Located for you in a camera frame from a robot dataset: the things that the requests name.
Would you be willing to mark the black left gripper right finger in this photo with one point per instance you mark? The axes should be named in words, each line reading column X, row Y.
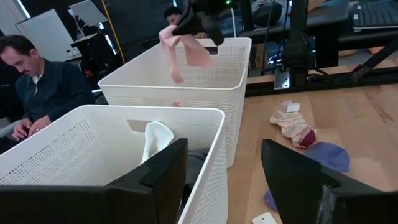
column 295, row 193

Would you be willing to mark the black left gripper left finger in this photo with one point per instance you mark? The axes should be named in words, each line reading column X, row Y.
column 161, row 186

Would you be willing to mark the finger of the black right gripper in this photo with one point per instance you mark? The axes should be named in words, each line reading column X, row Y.
column 188, row 25
column 215, row 29

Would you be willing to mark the salmon pink garment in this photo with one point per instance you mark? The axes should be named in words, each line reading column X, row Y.
column 196, row 53

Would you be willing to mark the dark grey garment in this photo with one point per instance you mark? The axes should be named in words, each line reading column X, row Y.
column 197, row 168

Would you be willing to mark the cream red-striped sock pair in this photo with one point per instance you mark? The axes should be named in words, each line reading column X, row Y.
column 292, row 127

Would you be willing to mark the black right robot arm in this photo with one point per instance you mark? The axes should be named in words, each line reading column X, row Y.
column 295, row 37

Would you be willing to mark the person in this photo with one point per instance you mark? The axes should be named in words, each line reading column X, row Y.
column 53, row 90
column 174, row 17

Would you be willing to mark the purple sock with white tag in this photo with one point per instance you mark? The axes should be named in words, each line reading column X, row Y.
column 270, row 200

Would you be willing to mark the white perforated plastic bin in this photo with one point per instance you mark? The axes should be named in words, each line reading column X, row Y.
column 217, row 71
column 77, row 149

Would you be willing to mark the silver metal mounting plate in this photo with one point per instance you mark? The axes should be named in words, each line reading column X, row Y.
column 282, row 80

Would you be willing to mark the white board panel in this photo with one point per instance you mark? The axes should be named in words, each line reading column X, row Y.
column 88, row 12
column 46, row 37

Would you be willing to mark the black desk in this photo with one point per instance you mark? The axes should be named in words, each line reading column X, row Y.
column 329, row 18

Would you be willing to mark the black laptop keyboard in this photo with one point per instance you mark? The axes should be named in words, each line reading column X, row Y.
column 376, row 14

